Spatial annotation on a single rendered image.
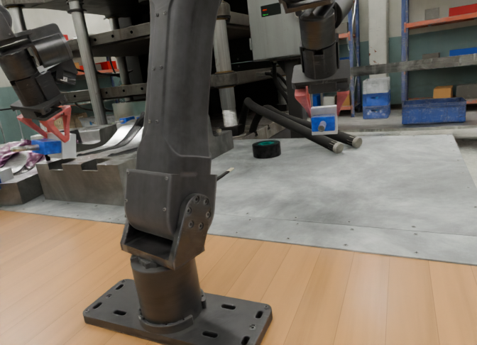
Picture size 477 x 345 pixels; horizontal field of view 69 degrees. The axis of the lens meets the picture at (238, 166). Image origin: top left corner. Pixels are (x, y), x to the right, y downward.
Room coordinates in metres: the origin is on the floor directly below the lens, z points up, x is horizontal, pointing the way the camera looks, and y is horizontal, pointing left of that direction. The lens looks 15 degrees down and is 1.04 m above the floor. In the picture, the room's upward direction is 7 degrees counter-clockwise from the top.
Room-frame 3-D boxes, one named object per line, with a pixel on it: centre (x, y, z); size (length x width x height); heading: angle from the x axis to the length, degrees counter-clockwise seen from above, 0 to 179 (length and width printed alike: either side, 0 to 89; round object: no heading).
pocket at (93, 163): (0.73, 0.30, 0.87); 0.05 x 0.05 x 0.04; 62
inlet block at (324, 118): (0.65, -0.17, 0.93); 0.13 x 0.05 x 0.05; 162
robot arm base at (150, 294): (0.31, 0.09, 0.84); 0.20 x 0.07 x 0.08; 64
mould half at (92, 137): (1.05, 0.60, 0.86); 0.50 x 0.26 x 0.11; 170
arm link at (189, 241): (0.32, 0.08, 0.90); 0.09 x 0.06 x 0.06; 50
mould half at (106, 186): (0.96, 0.24, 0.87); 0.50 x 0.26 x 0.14; 152
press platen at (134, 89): (2.01, 0.34, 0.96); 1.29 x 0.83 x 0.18; 62
